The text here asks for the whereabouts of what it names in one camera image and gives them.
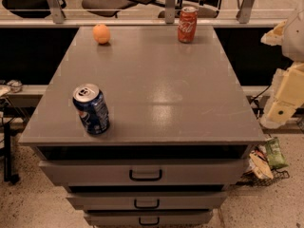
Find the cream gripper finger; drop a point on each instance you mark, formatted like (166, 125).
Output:
(287, 96)
(274, 37)

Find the red coke can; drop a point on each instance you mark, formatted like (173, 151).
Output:
(187, 24)

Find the blue pepsi can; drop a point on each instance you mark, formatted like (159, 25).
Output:
(89, 101)

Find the green snack bag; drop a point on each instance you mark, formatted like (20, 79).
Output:
(275, 157)

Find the tan snack bag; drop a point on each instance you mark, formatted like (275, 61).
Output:
(260, 167)

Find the metal railing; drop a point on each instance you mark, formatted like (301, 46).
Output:
(264, 12)

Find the grey drawer cabinet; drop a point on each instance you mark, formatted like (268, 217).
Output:
(166, 101)

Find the top grey drawer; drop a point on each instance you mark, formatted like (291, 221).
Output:
(143, 172)

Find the grey drawer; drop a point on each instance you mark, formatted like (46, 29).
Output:
(143, 172)
(147, 200)
(148, 218)

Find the dark office chair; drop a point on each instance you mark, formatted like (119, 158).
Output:
(109, 2)

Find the middle grey drawer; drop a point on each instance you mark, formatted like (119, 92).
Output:
(147, 200)

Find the orange fruit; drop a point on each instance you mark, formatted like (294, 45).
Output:
(101, 34)

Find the bottom grey drawer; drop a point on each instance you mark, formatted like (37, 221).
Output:
(148, 218)

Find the dark round chair left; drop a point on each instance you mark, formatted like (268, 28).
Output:
(32, 9)

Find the black stand left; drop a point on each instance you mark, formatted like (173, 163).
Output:
(9, 115)

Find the black wire basket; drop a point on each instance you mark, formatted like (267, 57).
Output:
(253, 181)

